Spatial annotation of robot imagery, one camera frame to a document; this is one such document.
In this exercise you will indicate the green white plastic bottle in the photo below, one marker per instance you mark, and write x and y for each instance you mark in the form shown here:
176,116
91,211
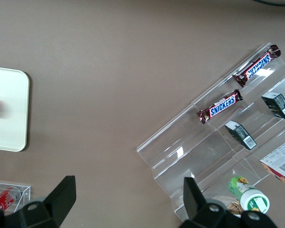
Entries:
249,194

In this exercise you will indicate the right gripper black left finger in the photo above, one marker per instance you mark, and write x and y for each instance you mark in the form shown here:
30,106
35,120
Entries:
59,199

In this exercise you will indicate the brown table cover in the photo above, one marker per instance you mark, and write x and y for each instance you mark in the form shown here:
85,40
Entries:
85,71

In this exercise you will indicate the small black carton box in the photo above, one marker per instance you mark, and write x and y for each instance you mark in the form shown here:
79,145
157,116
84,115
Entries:
278,105
241,134

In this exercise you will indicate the clear acrylic stepped display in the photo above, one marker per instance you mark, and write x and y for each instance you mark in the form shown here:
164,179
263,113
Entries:
192,147

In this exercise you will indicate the Snickers chocolate bar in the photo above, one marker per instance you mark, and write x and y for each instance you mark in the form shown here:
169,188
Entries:
257,65
219,107

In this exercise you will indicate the red white barcode carton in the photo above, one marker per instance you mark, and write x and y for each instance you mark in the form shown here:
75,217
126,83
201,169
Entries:
281,164

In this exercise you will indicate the red Coca-Cola bottle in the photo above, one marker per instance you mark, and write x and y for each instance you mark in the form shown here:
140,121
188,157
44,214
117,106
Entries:
3,199

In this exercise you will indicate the beige plastic tray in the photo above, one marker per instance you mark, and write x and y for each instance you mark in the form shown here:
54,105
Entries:
12,123

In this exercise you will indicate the light tan wicker basket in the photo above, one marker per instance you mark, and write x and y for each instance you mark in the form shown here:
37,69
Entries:
234,207

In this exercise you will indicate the clear acrylic bottle rack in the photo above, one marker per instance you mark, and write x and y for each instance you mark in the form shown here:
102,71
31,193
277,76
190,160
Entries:
25,194

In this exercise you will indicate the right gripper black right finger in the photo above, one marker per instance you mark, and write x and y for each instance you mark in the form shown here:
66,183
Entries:
194,202

